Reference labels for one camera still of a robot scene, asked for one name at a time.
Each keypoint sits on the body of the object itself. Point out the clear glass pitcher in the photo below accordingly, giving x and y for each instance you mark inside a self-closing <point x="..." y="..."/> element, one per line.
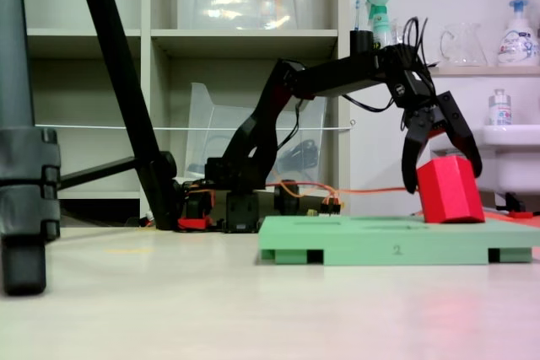
<point x="464" y="50"/>

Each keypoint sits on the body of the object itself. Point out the green spray bottle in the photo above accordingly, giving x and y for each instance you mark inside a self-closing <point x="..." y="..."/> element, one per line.
<point x="379" y="27"/>

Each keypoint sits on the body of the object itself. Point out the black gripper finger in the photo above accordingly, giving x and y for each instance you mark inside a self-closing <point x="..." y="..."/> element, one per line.
<point x="460" y="132"/>
<point x="411" y="157"/>

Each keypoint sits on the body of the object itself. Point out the beige shelf unit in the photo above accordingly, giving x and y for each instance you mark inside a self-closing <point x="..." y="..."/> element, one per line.
<point x="145" y="82"/>

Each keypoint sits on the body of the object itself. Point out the black cup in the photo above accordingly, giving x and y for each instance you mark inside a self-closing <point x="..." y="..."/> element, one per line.
<point x="361" y="41"/>

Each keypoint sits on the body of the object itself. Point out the green shape sorting board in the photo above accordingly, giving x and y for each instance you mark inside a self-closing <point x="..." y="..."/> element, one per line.
<point x="379" y="238"/>

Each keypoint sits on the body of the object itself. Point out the red octagonal pillar block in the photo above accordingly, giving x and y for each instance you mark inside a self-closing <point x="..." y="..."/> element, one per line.
<point x="447" y="191"/>

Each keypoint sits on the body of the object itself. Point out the slim black tripod leg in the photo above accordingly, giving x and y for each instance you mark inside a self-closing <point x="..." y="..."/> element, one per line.
<point x="118" y="60"/>

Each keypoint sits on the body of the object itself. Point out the white wall ledge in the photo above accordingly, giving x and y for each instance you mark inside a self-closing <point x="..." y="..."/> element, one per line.
<point x="485" y="71"/>

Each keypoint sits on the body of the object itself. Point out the small blue white packet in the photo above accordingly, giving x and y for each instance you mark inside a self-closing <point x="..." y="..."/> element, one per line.
<point x="433" y="65"/>

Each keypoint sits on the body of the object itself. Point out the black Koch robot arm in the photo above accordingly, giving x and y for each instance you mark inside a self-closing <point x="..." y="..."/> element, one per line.
<point x="337" y="73"/>

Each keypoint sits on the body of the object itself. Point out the black tripod brace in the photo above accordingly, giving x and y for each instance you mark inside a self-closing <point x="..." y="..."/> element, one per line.
<point x="101" y="170"/>

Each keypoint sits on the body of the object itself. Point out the thick grey tripod leg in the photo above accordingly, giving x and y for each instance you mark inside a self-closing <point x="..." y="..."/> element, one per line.
<point x="17" y="166"/>

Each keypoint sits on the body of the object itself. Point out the blue white toothbrush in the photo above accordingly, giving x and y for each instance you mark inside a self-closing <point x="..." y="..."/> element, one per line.
<point x="358" y="14"/>

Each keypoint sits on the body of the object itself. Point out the motor driver circuit board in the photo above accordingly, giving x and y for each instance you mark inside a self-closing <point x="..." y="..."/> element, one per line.
<point x="331" y="206"/>

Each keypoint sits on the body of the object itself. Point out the clear glass measuring cylinder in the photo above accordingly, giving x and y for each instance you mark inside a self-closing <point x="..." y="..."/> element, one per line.
<point x="397" y="33"/>

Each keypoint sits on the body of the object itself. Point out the white foam pump bottle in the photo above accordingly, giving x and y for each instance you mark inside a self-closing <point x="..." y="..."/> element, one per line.
<point x="516" y="44"/>

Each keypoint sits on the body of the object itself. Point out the white ceramic sink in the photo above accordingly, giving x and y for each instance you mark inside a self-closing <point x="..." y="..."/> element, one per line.
<point x="510" y="157"/>

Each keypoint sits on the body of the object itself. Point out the small black red clamp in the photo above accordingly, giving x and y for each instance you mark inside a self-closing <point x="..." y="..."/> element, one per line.
<point x="516" y="204"/>

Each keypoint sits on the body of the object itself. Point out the yellow tape marker strip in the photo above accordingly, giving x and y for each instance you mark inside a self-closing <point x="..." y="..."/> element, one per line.
<point x="126" y="250"/>

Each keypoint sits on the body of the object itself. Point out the small clear sanitizer bottle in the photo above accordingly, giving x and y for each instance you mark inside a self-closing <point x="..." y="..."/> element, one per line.
<point x="500" y="111"/>

